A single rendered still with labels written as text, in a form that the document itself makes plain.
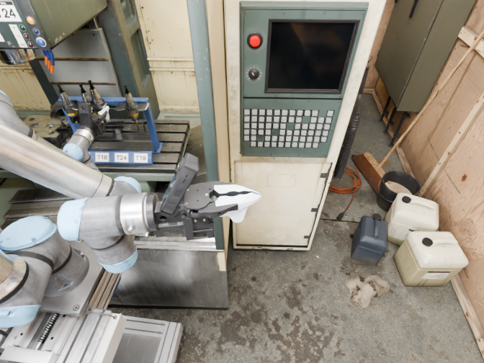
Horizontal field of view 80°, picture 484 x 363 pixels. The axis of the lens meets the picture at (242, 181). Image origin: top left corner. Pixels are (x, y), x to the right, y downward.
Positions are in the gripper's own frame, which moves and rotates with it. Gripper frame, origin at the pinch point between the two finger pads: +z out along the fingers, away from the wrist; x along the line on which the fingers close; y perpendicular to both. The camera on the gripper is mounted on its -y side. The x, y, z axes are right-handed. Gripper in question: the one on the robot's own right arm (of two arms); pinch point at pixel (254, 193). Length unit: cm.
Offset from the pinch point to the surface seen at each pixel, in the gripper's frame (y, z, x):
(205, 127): 4.2, -8.6, -38.2
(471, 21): 1, 191, -174
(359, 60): -4, 55, -73
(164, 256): 79, -35, -54
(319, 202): 85, 57, -87
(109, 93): 35, -75, -167
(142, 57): 20, -54, -199
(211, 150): 13.0, -7.6, -39.2
